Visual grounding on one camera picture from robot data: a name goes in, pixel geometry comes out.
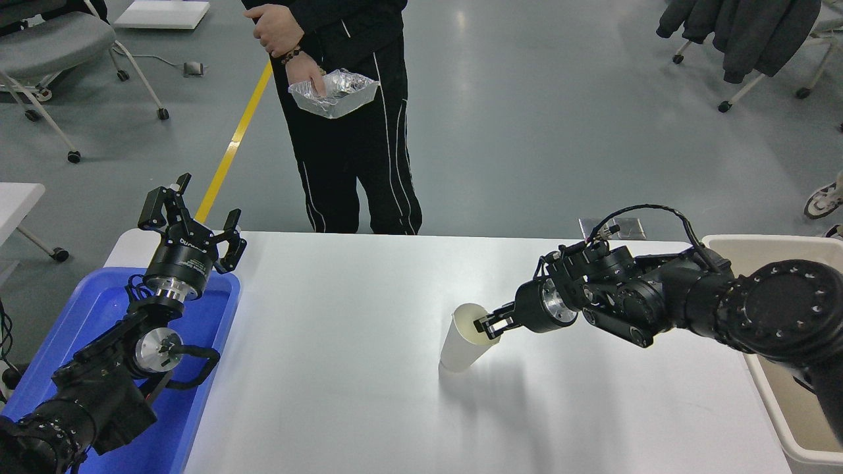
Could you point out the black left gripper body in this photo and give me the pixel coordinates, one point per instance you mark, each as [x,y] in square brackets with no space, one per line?
[181,260]

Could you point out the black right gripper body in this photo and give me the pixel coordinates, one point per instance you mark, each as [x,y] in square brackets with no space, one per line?
[529,308]

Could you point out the white paper cup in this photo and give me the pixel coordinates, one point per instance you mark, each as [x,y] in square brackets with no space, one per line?
[461,345]

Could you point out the foil tray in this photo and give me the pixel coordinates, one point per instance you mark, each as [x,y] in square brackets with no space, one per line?
[346,95]

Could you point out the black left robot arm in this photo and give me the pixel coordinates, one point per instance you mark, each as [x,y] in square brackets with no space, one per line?
[99,395]

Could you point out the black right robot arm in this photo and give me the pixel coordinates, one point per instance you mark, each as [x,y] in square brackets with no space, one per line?
[777,309]

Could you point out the person's right hand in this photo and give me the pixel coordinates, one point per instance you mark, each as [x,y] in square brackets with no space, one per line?
[306,72]

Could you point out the person's left hand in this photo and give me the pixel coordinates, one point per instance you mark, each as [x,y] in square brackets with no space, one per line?
[280,29]

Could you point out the blue plastic tray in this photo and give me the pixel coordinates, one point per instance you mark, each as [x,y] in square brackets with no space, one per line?
[204,316]

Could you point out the silver floor socket plate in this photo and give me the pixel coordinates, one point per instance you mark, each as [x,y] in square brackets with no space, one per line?
[586,227]
[633,228]

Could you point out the person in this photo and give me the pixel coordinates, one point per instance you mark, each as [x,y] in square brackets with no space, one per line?
[342,164]

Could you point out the white side table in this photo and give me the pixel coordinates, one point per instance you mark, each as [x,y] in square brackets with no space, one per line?
[16,197]

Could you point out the small grey floor box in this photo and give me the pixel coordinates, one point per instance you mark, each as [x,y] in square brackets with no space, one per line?
[193,69]

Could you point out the white flat board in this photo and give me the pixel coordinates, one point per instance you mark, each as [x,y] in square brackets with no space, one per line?
[161,13]

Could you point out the grey office chair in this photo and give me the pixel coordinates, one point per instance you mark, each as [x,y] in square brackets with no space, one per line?
[46,39]

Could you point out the large pale plastic bin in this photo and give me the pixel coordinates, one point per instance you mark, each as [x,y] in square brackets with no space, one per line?
[784,408]

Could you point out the white-framed wheeled chair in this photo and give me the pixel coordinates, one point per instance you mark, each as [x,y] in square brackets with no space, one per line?
[724,106]

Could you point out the white sneaker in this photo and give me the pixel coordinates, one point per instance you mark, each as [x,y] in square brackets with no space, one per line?
[822,201]

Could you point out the dark grey jacket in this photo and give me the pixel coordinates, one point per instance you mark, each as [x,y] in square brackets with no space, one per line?
[751,33]

